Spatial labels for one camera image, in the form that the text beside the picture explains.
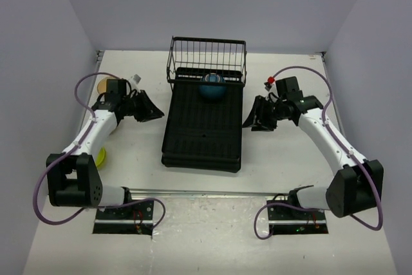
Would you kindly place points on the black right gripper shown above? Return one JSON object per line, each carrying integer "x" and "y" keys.
{"x": 257, "y": 113}

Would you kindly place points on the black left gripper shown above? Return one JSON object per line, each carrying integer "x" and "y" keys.
{"x": 148, "y": 108}

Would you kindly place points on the white speckled ceramic bowl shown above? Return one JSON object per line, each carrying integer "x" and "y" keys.
{"x": 112, "y": 133}

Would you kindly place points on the black drip tray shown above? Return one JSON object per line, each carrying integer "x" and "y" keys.
{"x": 204, "y": 133}

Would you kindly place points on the beige bird painted bowl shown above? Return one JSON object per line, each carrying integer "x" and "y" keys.
{"x": 102, "y": 85}

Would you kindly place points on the black wire dish rack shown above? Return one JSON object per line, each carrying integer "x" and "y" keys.
{"x": 192, "y": 58}

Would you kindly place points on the lime green bowl front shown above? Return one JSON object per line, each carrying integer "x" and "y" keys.
{"x": 101, "y": 158}

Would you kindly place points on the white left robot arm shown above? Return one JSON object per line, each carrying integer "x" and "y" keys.
{"x": 73, "y": 177}

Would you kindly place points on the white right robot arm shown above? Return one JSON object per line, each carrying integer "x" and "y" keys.
{"x": 357, "y": 182}

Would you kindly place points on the blue ceramic bowl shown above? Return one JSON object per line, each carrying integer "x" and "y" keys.
{"x": 211, "y": 92}

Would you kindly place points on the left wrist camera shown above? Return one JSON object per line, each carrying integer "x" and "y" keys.
{"x": 134, "y": 81}

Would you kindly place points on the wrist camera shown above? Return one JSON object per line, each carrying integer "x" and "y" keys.
{"x": 269, "y": 83}
{"x": 134, "y": 81}

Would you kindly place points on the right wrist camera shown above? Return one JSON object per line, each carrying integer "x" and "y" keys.
{"x": 269, "y": 83}

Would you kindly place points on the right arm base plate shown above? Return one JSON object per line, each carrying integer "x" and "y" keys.
{"x": 286, "y": 221}

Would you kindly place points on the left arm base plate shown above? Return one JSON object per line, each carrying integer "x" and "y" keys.
{"x": 134, "y": 220}

